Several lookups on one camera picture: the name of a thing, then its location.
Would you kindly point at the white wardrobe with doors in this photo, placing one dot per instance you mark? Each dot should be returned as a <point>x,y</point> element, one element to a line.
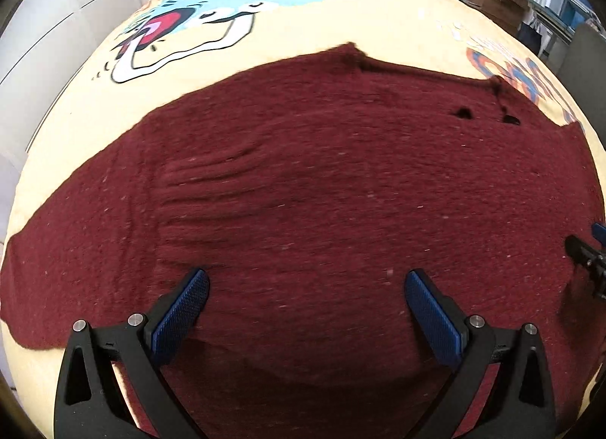
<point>42,47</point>

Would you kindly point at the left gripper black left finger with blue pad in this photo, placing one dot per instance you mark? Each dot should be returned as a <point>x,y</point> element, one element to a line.
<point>88,400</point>

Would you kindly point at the dark red knitted sweater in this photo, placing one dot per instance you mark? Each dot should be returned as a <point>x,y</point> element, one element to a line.
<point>307,189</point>

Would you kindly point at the yellow cartoon dinosaur bedsheet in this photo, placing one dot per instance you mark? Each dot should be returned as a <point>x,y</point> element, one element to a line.
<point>169,48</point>

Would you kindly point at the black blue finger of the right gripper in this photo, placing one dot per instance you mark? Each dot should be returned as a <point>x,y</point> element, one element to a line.
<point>592,259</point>

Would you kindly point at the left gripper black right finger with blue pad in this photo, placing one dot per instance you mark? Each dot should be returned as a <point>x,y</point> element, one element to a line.
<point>521,400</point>

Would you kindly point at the grey green chair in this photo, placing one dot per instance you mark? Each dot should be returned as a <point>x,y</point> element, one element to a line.
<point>583,73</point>

